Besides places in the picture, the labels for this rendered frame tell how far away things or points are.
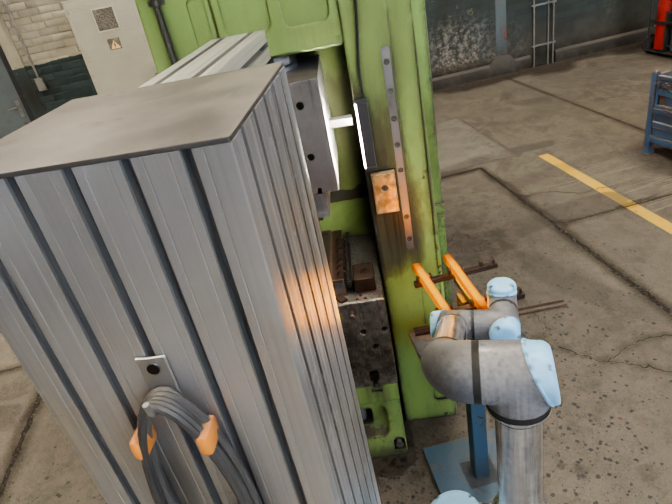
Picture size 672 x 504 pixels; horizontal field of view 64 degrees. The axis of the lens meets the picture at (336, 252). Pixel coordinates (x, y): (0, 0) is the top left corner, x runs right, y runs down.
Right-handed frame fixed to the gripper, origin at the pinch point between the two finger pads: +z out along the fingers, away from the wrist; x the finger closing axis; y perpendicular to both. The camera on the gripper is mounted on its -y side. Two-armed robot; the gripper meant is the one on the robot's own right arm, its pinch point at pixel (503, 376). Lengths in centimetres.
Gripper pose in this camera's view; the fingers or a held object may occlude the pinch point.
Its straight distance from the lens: 171.9
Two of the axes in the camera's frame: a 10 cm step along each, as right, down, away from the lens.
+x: 9.8, -1.2, -1.4
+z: 1.8, 8.5, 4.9
